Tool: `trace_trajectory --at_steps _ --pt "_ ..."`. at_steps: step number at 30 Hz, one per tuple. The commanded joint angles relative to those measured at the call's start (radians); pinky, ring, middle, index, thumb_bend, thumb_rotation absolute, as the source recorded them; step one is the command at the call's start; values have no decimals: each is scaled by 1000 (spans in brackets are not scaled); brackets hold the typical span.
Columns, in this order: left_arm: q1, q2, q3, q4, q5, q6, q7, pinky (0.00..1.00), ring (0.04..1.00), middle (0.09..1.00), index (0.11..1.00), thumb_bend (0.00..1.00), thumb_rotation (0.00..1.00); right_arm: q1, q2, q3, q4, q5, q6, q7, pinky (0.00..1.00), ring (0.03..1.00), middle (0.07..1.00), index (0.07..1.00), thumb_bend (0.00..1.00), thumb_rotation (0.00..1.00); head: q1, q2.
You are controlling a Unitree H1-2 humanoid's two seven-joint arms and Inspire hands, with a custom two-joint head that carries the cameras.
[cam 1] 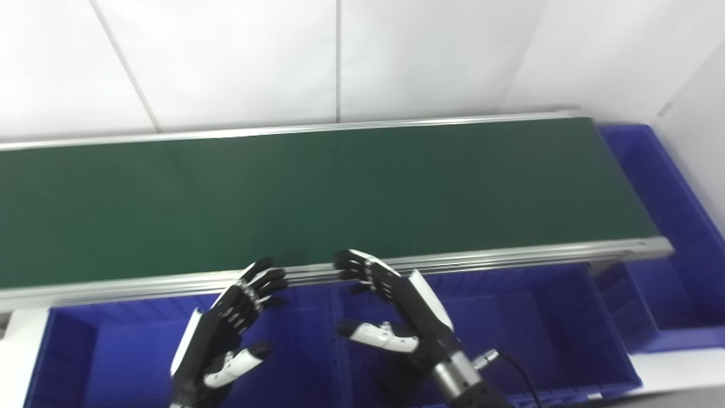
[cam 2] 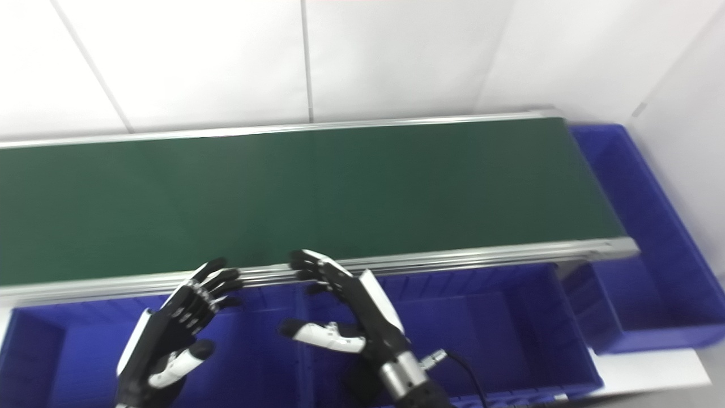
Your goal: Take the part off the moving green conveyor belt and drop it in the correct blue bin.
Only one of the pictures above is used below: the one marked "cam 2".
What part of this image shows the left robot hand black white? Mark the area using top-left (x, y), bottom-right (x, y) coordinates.
top-left (116, 258), bottom-right (245, 408)

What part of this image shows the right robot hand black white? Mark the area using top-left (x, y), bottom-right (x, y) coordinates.
top-left (278, 249), bottom-right (411, 369)

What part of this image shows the blue plastic bin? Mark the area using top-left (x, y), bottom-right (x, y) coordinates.
top-left (558, 124), bottom-right (725, 355)
top-left (297, 263), bottom-right (604, 408)
top-left (0, 286), bottom-right (309, 408)

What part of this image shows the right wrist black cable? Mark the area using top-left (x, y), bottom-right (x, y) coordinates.
top-left (419, 350), bottom-right (488, 408)

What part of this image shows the green conveyor belt aluminium frame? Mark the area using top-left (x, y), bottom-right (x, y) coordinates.
top-left (0, 108), bottom-right (641, 309)

